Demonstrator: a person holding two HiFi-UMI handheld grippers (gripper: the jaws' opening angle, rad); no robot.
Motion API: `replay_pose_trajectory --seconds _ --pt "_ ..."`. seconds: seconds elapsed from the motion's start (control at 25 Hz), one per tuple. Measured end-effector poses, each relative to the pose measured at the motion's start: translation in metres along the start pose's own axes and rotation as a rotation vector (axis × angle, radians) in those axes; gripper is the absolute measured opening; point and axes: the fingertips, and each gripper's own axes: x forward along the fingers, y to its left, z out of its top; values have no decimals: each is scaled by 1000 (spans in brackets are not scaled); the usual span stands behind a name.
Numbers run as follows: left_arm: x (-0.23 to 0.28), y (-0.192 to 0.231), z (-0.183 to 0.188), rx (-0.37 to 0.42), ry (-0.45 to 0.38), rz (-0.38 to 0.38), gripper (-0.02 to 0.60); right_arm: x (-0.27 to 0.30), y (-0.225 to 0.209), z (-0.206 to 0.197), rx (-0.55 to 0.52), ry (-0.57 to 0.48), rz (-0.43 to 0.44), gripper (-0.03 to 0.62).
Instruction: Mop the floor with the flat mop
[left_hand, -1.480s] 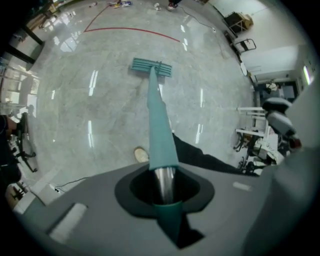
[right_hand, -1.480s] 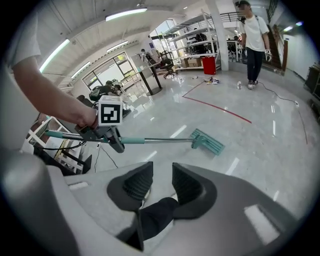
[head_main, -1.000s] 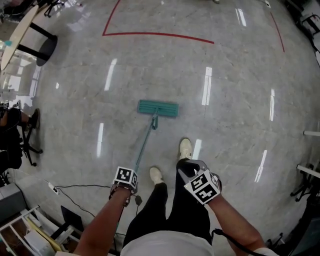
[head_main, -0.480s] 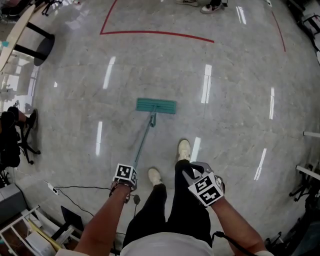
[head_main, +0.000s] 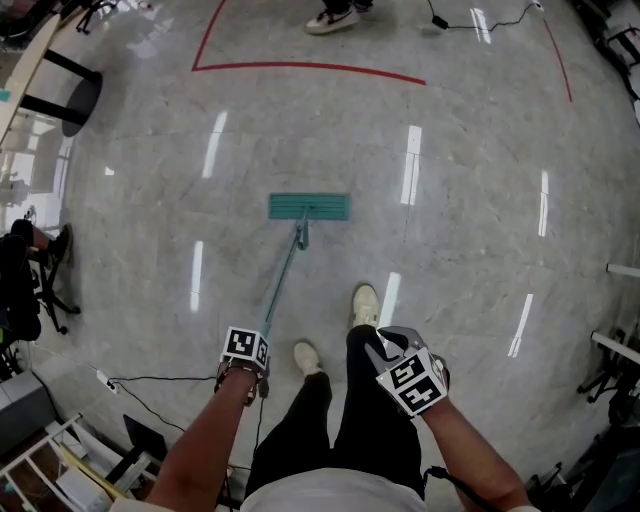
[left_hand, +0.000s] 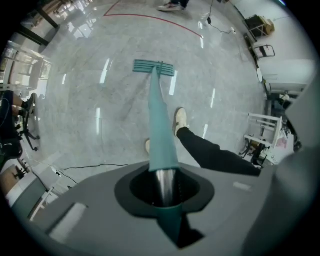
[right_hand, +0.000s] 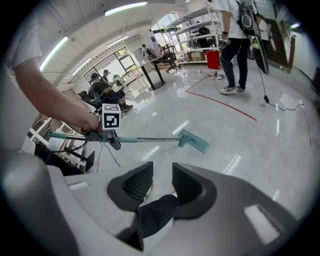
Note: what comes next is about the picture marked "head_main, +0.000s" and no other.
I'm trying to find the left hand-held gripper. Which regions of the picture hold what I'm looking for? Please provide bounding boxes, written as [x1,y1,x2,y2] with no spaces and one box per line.
[214,326,271,407]

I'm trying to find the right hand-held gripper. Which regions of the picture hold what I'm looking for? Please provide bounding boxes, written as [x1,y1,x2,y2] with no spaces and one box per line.
[363,325,450,417]

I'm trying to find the teal mop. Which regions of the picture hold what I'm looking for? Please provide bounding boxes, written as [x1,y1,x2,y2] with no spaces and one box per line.
[257,192,351,334]

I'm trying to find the person's right forearm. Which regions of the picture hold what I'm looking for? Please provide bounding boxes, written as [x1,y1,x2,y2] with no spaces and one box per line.
[422,397,531,512]

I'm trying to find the person's left forearm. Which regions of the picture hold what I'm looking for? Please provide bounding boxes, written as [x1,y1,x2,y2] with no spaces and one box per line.
[144,372,261,512]

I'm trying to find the person's right white shoe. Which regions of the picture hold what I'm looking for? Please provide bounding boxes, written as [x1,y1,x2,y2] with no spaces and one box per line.
[351,283,380,330]

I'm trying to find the person's white shoe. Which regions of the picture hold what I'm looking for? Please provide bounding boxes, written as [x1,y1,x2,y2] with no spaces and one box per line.
[351,283,380,330]
[293,341,324,376]

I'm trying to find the person's left white shoe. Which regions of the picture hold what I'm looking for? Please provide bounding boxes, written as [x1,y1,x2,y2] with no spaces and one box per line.
[293,341,324,376]

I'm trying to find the person's right leg black trousers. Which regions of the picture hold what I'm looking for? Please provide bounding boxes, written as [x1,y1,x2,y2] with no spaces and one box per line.
[332,323,426,499]

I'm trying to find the person's leg black trousers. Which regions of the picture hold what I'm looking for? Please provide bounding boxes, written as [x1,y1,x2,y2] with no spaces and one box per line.
[332,323,426,499]
[244,370,334,496]

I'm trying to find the person's left leg black trousers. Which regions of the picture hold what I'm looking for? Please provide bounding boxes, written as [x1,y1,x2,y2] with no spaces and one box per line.
[244,370,334,496]

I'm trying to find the black desk foot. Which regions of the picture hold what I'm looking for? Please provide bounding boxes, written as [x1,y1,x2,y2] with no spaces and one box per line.
[104,413,169,486]

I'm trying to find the person's white shirt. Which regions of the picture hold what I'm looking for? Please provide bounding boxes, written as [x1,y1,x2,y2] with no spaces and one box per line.
[109,467,544,512]

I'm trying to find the white metal shelf rack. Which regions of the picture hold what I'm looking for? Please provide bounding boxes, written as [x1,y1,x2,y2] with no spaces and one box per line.
[0,413,116,512]

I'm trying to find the wooden table with black base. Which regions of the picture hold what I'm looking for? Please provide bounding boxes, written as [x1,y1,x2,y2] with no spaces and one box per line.
[0,14,104,151]

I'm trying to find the black flatbed trolley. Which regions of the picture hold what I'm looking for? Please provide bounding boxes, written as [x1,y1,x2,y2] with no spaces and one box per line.
[602,24,640,101]

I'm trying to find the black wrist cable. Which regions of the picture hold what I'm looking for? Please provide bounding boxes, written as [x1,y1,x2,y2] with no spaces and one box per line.
[422,465,501,512]

